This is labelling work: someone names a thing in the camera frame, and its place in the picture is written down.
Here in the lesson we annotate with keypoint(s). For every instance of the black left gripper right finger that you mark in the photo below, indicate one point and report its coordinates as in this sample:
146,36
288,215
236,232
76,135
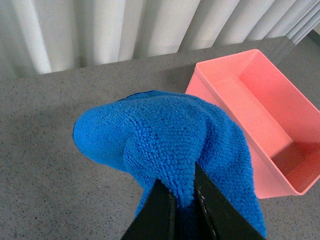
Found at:
217,219

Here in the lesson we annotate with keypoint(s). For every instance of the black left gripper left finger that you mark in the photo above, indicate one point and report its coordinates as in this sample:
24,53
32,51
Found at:
157,218

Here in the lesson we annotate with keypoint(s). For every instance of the blue microfiber cloth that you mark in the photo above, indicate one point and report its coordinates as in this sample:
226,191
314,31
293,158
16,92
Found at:
158,135

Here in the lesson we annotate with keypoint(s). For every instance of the pink plastic bin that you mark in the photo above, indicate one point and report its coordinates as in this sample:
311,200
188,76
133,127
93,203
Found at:
281,125

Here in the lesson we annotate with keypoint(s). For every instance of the white pleated curtain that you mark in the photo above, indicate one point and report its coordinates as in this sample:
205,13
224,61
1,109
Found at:
46,36

